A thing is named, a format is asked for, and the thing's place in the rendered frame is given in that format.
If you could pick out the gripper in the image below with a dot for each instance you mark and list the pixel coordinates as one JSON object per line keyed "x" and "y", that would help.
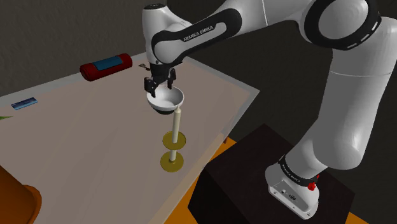
{"x": 159, "y": 74}

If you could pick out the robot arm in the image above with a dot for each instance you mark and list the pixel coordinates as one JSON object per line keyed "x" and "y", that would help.
{"x": 353, "y": 93}

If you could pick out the white bowl with black base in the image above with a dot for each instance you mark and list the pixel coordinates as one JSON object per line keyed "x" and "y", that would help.
{"x": 169, "y": 100}

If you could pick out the small grey brown object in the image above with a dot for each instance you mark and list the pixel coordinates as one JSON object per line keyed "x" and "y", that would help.
{"x": 142, "y": 65}

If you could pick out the cream candle in gold holder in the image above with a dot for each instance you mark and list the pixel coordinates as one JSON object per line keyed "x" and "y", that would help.
{"x": 175, "y": 130}

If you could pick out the red cylinder with blue label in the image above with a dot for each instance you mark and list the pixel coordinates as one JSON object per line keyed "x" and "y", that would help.
{"x": 105, "y": 66}

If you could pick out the beige table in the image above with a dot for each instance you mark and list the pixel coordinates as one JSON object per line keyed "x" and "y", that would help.
{"x": 93, "y": 133}

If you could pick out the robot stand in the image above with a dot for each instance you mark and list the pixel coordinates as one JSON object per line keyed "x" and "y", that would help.
{"x": 238, "y": 186}

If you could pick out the flat blue card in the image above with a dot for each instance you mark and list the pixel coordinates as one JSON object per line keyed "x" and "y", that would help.
{"x": 24, "y": 103}

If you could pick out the green leaf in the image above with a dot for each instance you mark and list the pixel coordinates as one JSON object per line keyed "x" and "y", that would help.
{"x": 4, "y": 117}

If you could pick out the orange brown pot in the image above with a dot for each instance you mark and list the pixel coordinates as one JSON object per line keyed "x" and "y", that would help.
{"x": 15, "y": 201}

